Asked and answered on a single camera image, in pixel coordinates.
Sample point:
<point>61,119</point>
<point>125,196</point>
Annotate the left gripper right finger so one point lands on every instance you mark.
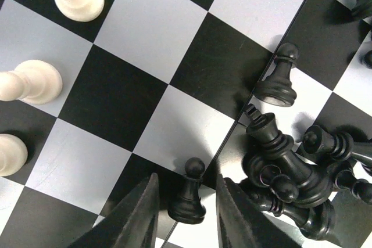
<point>240,223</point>

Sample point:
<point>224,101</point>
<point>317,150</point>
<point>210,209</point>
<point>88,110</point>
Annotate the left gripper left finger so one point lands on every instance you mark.
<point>132,223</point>

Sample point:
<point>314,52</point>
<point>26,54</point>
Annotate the black chess pawn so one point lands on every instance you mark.
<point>186,207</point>
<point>276,89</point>

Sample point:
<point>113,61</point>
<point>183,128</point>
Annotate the pile of black chess pieces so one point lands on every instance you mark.
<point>330,174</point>

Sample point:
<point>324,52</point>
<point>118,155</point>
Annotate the black white chess board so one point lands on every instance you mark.
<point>146,86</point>

